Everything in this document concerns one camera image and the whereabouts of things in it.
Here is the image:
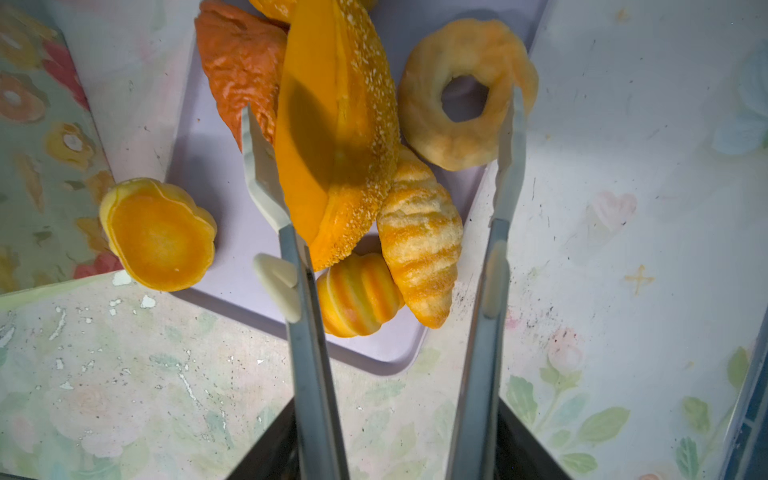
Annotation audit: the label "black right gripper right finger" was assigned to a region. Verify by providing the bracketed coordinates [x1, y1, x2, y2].
[494, 400, 570, 480]

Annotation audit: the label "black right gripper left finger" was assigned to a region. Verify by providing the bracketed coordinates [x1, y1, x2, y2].
[227, 399, 297, 480]

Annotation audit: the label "metal tongs with white tips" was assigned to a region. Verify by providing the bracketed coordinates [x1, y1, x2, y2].
[232, 88, 527, 479]

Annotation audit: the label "small round yellow bun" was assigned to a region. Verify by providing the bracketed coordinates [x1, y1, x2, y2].
[99, 178, 218, 292]

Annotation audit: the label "large sesame oval bread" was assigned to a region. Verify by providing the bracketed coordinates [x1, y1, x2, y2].
[274, 1, 400, 271]

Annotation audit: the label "floral paper bag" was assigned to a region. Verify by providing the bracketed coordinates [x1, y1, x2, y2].
[1, 1, 122, 295]

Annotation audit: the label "dark orange crusty bread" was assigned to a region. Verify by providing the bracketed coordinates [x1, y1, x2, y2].
[194, 1, 287, 143]

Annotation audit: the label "striped yellow bun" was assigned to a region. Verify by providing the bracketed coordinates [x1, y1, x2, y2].
[316, 253, 405, 338]

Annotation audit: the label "golden croissant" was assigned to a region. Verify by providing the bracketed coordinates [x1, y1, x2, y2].
[377, 145, 463, 329]

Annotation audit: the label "aluminium corner post right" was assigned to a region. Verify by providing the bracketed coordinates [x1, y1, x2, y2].
[718, 315, 768, 480]

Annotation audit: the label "pale bagel ring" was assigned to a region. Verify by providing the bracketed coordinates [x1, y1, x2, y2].
[397, 17, 540, 173]

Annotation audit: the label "orange ring bread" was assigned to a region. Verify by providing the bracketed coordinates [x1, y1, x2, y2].
[249, 0, 379, 25]

